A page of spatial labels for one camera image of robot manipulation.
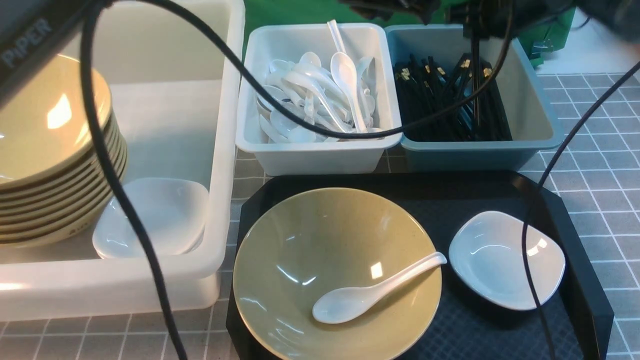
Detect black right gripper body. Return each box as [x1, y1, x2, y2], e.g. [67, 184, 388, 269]
[340, 0, 516, 41]

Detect white square sauce dish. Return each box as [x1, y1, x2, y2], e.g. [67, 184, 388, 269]
[448, 210, 567, 312]

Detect olive green noodle bowl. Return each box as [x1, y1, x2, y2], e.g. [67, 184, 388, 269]
[232, 187, 446, 360]

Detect white ceramic soup spoon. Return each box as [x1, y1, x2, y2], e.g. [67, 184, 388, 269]
[311, 251, 448, 325]

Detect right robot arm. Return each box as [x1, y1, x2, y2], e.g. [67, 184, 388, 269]
[342, 0, 640, 43]

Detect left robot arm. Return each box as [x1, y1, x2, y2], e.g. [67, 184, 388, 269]
[0, 0, 114, 106]

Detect stack of olive noodle bowls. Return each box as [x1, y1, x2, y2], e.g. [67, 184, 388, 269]
[0, 54, 112, 248]

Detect green backdrop cloth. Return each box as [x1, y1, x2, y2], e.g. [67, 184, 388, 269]
[243, 0, 576, 68]

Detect pile of black chopsticks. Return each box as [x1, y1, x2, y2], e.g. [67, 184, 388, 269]
[393, 52, 514, 142]

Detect white spoon bin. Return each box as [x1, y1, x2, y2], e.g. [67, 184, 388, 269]
[236, 23, 402, 177]

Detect pile of white spoons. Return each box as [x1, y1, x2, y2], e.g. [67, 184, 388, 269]
[263, 19, 381, 133]

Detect black serving tray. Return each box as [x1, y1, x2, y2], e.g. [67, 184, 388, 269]
[237, 170, 615, 360]

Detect large white plastic tub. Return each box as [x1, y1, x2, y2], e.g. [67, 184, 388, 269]
[1, 1, 240, 322]

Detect stacked white square dishes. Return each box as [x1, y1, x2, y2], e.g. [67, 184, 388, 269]
[93, 177, 210, 259]

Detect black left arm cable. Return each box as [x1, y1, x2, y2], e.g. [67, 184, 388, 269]
[80, 0, 516, 360]

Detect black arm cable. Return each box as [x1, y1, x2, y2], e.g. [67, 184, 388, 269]
[80, 0, 516, 360]
[521, 60, 640, 360]

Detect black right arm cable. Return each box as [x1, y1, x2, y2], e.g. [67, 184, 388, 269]
[521, 60, 640, 360]

